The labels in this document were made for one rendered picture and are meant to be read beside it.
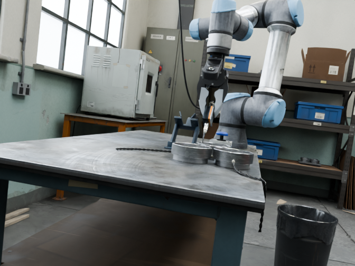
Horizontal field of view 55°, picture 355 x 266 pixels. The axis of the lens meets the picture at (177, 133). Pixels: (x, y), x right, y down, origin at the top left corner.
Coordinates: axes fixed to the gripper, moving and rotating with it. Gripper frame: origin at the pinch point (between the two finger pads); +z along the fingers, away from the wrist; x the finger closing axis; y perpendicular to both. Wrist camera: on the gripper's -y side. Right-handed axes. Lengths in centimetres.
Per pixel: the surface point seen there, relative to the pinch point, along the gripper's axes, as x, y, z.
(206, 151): -4.1, -21.6, 9.5
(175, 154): 3.4, -22.9, 11.3
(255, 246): -21, 151, 94
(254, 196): -17, -48, 13
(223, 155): -8.5, -21.3, 10.1
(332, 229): -60, 94, 55
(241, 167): -13.1, -20.0, 12.3
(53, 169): 18, -52, 13
